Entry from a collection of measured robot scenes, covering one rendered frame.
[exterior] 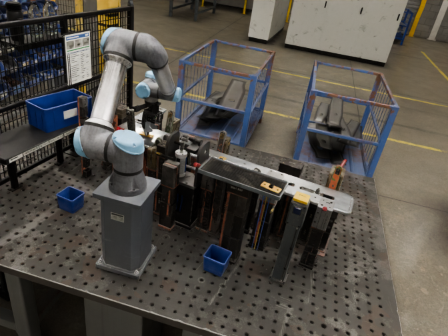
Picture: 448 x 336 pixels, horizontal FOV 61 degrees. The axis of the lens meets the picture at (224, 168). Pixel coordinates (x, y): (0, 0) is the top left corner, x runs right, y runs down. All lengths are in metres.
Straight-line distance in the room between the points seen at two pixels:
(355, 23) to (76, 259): 8.67
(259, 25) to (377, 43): 2.77
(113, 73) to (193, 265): 0.92
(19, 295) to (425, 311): 2.55
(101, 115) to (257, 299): 1.01
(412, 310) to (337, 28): 7.56
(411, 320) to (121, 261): 2.04
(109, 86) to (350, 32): 8.50
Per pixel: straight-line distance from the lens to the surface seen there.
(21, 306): 2.15
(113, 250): 1.73
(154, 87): 1.96
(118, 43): 1.62
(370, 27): 9.78
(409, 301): 3.17
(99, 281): 1.78
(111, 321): 1.98
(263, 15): 9.77
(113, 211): 1.60
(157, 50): 1.61
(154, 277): 1.78
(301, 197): 1.59
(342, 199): 1.98
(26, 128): 2.26
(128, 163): 1.49
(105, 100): 1.56
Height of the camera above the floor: 2.01
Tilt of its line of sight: 30 degrees down
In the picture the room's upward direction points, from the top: 9 degrees clockwise
